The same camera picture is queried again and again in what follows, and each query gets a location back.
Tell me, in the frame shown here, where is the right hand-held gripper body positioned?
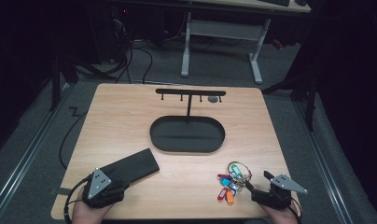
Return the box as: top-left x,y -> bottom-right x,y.
251,174 -> 309,210

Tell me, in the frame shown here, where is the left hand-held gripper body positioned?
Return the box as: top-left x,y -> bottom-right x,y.
82,167 -> 131,209

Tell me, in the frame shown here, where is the metal key ring with keys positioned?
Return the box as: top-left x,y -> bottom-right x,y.
227,161 -> 254,193

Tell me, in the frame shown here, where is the green key tag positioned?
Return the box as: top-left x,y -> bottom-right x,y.
230,164 -> 244,179

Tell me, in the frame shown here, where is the orange key tag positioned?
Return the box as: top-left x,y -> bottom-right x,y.
225,189 -> 235,206

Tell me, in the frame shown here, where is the red key tag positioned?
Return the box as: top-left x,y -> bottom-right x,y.
216,187 -> 229,202

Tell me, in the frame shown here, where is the black key stand with tray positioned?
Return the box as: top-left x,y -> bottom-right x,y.
149,88 -> 227,154

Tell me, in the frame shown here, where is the person's right hand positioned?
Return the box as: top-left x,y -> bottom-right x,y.
258,201 -> 300,224

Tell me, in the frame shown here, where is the person's left hand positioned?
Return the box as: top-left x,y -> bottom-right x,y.
71,186 -> 115,224

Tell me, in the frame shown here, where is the black flat rectangular board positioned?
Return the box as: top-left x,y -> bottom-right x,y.
100,147 -> 161,189

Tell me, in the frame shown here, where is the grey tape strip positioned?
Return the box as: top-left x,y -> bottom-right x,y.
49,187 -> 73,197

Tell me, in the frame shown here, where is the black metal stand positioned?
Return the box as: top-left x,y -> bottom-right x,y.
260,69 -> 319,133
49,54 -> 116,112

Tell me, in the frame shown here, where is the white-framed wooden desk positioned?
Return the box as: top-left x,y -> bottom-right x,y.
180,0 -> 313,85

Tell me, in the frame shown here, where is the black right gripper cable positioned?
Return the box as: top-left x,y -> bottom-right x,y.
288,197 -> 303,223

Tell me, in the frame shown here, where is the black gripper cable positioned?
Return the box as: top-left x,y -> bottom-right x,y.
288,197 -> 303,223
59,108 -> 91,224

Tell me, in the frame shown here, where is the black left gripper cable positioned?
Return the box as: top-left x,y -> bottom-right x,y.
59,108 -> 91,224

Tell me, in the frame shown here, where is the metal floor rail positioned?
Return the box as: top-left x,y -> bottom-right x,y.
293,101 -> 355,224
0,83 -> 73,216

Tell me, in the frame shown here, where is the black floor cable bundle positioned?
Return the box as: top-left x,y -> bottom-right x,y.
110,6 -> 154,85

